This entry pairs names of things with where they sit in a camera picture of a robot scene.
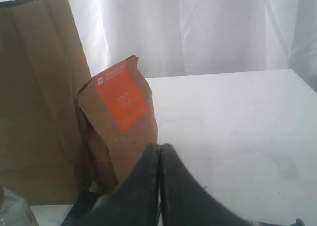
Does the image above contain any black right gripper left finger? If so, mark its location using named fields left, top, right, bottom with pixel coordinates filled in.
left=63, top=143, right=160, bottom=226

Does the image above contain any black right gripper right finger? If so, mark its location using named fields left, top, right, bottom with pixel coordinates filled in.
left=158, top=143, right=305, bottom=226

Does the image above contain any nut jar with gold lid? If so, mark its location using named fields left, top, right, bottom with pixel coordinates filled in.
left=0, top=186, right=39, bottom=226

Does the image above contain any brown paper bag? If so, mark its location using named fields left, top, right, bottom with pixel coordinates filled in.
left=0, top=0, right=91, bottom=205

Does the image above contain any brown pouch with orange label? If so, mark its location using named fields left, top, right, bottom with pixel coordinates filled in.
left=78, top=56, right=158, bottom=192

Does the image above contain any white curtain backdrop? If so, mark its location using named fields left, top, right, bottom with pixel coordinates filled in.
left=14, top=0, right=317, bottom=94

